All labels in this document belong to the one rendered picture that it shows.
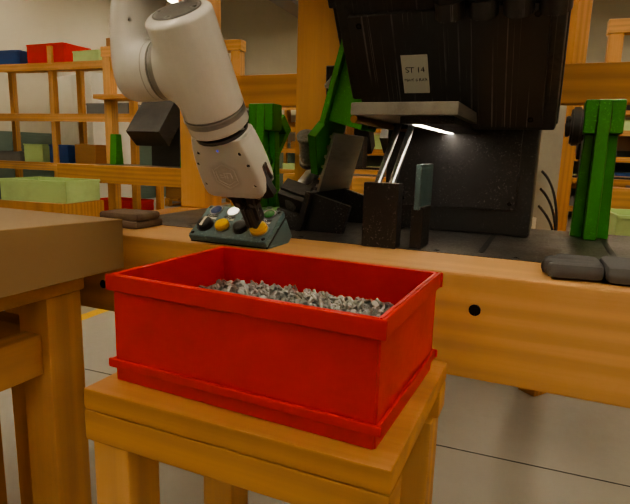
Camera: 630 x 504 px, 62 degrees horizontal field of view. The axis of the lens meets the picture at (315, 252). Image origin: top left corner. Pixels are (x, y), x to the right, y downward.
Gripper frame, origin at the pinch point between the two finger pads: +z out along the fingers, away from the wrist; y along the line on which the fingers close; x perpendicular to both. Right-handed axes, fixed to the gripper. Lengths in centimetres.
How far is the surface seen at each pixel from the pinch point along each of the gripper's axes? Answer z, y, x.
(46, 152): 233, -532, 333
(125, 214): 5.7, -31.4, 2.9
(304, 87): 13, -20, 65
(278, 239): 6.3, 2.3, 1.0
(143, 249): 6.4, -22.0, -4.8
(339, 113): -0.3, 4.8, 29.5
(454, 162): 15.6, 24.4, 37.2
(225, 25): 340, -657, 984
